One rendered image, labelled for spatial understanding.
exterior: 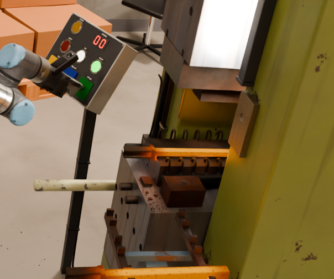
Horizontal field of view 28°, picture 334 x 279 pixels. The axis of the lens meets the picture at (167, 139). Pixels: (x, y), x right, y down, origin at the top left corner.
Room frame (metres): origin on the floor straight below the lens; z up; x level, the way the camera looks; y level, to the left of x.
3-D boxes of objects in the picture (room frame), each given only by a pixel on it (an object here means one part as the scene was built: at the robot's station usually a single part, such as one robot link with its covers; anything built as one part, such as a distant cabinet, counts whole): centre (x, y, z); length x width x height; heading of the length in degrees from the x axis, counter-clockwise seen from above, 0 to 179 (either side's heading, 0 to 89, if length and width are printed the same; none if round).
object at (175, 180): (1.84, -0.08, 0.95); 0.12 x 0.09 x 0.07; 113
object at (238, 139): (1.74, -0.20, 1.27); 0.09 x 0.02 x 0.17; 23
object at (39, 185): (2.26, 0.26, 0.62); 0.44 x 0.05 x 0.05; 113
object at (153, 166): (2.06, -0.15, 0.96); 0.42 x 0.20 x 0.09; 113
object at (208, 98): (2.05, -0.20, 1.24); 0.30 x 0.07 x 0.06; 113
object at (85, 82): (2.30, 0.34, 1.00); 0.07 x 0.05 x 0.07; 48
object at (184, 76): (2.06, -0.15, 1.32); 0.42 x 0.20 x 0.10; 113
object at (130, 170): (2.01, -0.18, 0.69); 0.56 x 0.38 x 0.45; 113
